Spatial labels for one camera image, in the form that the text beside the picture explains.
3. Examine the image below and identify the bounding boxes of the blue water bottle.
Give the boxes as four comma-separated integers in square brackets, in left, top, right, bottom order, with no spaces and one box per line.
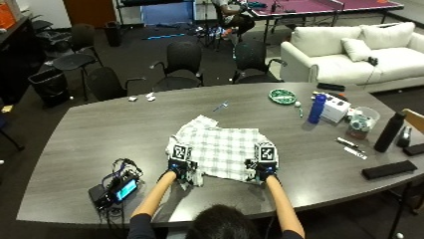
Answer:
[307,94,329,125]

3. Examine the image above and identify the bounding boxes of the white marker pen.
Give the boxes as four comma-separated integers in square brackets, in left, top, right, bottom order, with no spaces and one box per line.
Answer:
[343,146,368,160]

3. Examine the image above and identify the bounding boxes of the wooden chair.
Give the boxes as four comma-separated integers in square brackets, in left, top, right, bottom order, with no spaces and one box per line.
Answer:
[402,108,424,135]

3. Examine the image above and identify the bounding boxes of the the person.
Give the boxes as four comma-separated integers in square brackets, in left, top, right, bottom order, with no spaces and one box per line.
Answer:
[126,170,307,239]

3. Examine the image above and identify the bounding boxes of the white box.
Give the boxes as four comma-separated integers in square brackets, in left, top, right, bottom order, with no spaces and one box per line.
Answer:
[321,97,352,123]

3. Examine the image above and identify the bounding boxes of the white sofa cushion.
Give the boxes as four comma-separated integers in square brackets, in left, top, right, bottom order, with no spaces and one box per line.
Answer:
[340,37,374,63]

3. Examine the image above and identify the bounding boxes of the black marker pen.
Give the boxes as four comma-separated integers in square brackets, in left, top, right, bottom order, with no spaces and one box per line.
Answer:
[335,136,360,149]

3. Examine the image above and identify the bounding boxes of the purple table-tennis table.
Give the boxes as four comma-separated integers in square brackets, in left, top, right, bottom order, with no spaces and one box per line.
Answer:
[245,0,406,44]

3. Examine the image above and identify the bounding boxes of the white sofa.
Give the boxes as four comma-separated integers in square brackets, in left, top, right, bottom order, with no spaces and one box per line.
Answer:
[279,21,424,94]

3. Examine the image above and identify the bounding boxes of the black stapler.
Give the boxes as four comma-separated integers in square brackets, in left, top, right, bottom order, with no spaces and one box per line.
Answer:
[396,124,414,148]

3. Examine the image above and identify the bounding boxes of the green round plate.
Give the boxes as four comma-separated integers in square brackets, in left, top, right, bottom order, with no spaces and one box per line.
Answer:
[267,88,298,106]

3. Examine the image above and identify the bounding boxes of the person's left hand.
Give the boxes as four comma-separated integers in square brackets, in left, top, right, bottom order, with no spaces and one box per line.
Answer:
[166,158,200,182]

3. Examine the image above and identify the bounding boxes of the black cabinet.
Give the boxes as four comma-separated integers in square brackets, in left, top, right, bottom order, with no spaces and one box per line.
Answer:
[0,14,45,106]

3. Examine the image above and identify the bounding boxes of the person's right hand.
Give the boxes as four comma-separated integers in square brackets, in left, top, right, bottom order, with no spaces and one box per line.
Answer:
[243,158,281,182]

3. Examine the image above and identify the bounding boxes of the right glove marker cube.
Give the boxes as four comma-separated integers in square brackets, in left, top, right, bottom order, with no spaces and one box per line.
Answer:
[253,141,278,163]

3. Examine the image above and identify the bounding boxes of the clear plastic cup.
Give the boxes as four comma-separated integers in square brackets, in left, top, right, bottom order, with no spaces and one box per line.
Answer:
[344,106,382,140]

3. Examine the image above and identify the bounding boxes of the black flat case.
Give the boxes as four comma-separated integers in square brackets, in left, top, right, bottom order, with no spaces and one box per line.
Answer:
[360,159,419,181]

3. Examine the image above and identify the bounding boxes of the black remote control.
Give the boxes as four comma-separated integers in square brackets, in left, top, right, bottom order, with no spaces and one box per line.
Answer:
[315,82,347,93]

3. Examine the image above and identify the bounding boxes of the black flat pouch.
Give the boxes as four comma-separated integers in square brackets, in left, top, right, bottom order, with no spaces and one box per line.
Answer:
[402,142,424,157]

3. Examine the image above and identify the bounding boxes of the black tall waste bin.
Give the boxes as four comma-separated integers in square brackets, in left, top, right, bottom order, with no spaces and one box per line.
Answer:
[104,21,125,48]

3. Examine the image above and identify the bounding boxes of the small blue clear wrapper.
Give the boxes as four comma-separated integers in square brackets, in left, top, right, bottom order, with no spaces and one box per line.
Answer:
[212,101,230,113]

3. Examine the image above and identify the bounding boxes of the left glove marker cube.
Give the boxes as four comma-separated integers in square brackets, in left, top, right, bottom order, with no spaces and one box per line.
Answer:
[172,142,194,161]

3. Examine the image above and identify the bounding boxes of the black device with lit screen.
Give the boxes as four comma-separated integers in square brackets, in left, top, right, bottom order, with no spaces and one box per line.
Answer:
[88,157,146,211]

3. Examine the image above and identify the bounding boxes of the glove marker cube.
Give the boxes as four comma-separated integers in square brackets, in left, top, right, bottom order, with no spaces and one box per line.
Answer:
[253,141,278,163]
[172,142,194,161]

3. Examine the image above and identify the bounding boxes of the white checked cloth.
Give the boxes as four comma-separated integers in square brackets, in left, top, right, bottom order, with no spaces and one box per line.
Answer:
[166,115,281,191]

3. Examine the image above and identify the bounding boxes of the black office chair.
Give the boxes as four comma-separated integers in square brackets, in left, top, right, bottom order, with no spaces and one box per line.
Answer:
[52,23,104,102]
[87,66,149,102]
[229,40,289,85]
[150,41,206,93]

